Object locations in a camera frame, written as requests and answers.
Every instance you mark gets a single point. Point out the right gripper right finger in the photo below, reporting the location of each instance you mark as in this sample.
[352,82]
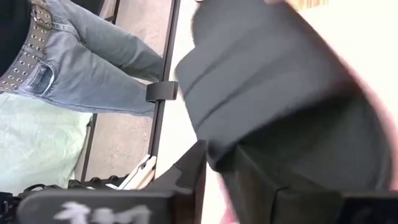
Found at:
[264,202]

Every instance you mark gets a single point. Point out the black aluminium table frame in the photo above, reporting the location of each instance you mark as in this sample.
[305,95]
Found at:
[169,46]

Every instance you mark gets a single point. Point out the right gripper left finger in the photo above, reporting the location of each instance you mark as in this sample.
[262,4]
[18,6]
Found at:
[189,180]

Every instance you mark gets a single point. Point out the person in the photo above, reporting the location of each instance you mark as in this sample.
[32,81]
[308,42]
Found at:
[93,68]

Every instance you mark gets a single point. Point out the black rubber slide sandal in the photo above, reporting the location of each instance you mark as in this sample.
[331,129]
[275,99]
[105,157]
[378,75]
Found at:
[264,77]

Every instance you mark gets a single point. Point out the pale green woven sack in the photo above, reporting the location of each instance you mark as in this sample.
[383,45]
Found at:
[37,143]

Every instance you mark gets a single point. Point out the black table clamp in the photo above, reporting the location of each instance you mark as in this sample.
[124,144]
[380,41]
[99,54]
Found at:
[161,91]

